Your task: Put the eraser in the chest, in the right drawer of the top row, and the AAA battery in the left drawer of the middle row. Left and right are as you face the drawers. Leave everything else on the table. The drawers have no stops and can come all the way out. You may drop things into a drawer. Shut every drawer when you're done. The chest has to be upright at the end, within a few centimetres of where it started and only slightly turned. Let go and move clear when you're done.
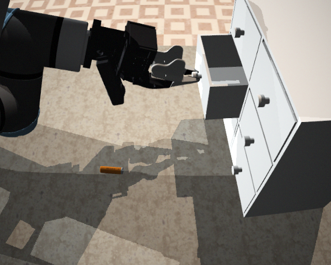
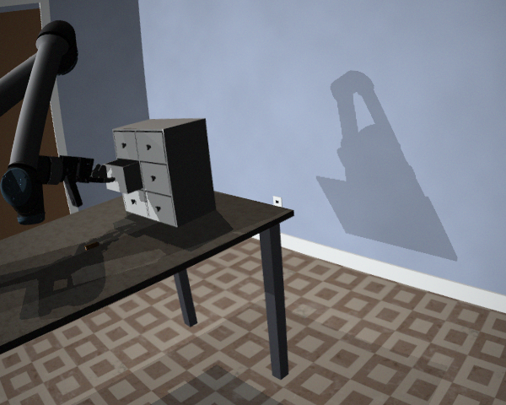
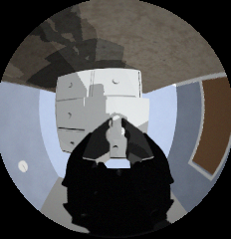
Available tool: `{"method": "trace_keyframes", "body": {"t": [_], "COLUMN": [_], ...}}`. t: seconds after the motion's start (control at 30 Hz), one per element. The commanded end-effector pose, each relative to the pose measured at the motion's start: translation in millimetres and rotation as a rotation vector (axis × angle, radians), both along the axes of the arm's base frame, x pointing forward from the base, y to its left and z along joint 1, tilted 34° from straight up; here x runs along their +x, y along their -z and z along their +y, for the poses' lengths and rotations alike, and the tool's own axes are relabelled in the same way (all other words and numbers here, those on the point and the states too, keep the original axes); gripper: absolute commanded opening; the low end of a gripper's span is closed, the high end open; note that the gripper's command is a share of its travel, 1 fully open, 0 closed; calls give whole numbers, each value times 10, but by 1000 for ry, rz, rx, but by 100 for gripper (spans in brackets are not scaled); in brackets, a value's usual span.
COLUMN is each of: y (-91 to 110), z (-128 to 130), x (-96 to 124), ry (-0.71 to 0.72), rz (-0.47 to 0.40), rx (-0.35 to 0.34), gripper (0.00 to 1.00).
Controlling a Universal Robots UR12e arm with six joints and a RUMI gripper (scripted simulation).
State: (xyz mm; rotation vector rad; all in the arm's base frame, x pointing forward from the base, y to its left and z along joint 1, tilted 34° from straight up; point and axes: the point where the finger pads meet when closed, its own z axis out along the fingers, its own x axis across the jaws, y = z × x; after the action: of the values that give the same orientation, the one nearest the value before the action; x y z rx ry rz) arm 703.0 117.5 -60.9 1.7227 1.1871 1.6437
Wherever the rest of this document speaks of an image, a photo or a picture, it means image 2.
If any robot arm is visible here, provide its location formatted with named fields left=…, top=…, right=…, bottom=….
left=0, top=20, right=78, bottom=225

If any grey chest of drawers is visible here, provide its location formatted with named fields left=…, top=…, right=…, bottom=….
left=112, top=118, right=216, bottom=228

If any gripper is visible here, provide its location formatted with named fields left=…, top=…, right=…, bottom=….
left=60, top=155, right=115, bottom=183

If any orange battery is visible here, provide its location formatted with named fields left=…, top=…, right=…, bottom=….
left=85, top=241, right=100, bottom=251

